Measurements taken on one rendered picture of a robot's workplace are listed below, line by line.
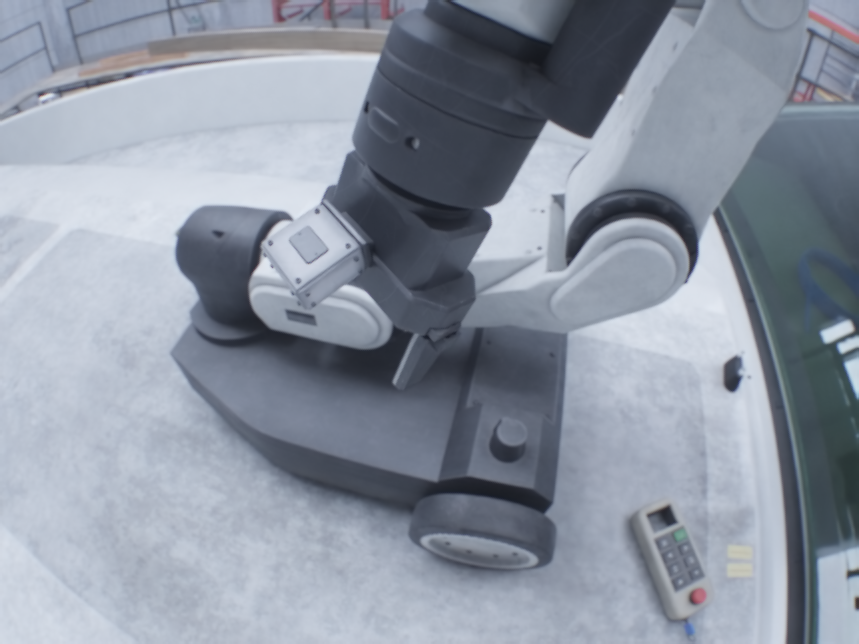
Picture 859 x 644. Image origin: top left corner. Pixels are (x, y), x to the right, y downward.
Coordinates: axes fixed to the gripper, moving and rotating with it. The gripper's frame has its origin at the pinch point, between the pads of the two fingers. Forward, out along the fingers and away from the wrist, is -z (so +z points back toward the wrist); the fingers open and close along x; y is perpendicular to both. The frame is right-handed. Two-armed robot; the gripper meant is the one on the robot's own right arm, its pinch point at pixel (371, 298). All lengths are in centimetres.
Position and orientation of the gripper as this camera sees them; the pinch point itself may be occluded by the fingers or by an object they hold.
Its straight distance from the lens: 30.5
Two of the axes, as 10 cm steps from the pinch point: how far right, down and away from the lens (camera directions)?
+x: 6.4, 7.0, -3.2
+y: 6.8, -3.1, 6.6
